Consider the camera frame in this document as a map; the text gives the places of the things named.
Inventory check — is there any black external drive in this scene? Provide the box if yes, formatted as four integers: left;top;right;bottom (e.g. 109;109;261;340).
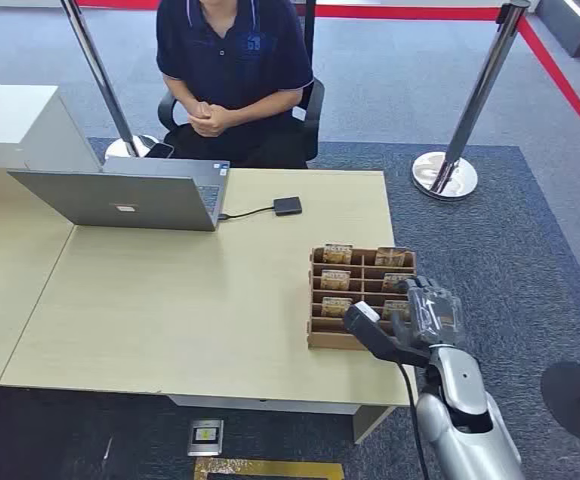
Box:
273;195;304;218

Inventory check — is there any black wrist camera pale box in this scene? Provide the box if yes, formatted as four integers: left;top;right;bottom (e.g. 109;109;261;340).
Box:
343;300;432;370

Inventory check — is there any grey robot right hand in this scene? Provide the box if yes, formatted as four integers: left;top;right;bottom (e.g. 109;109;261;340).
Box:
392;276;467;350

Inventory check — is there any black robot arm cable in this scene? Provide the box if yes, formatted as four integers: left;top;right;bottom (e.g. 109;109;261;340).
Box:
395;359;430;480

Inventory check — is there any red barrier belt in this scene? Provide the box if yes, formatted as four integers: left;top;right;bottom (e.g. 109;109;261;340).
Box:
516;15;580;158
76;0;502;22

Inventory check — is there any black round stand base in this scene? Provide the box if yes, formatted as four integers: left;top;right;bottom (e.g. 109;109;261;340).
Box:
540;360;580;446

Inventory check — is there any brown wooden card holder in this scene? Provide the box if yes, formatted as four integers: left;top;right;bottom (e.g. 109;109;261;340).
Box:
307;245;418;352

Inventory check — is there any person's left hand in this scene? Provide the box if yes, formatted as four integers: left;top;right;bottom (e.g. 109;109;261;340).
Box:
202;102;235;139

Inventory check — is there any chrome stanchion post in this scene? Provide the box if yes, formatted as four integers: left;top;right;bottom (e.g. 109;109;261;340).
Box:
60;0;160;161
411;0;532;202

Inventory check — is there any thin black drive cable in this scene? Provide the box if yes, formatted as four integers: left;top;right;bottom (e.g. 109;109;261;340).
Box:
218;205;276;222

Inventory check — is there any person's right hand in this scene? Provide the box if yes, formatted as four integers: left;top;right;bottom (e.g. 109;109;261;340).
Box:
187;99;216;138

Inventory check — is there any black smartphone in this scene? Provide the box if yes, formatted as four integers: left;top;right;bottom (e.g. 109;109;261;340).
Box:
144;140;175;160

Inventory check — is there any metal floor socket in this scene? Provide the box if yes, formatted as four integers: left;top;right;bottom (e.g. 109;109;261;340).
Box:
187;418;224;459

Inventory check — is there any person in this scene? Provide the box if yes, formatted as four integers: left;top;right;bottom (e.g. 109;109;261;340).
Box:
155;0;316;170

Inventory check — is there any black office chair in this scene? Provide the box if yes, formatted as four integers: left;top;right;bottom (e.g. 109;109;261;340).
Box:
157;0;325;164

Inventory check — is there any dark grey platform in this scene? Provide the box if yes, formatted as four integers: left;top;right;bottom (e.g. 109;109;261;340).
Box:
534;0;580;60

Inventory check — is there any white cabinet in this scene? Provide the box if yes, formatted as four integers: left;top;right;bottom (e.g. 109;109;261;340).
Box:
0;84;103;174

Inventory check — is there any grey laptop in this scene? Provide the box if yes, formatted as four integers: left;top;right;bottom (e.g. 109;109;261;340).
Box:
7;156;231;233

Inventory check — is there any gold floor tape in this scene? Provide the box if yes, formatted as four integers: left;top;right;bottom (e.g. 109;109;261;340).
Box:
193;457;346;480

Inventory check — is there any brown printed card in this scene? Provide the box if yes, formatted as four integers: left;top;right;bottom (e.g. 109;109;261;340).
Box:
322;243;354;266
374;246;408;268
319;269;352;292
320;296;353;319
381;299;412;323
381;272;411;294

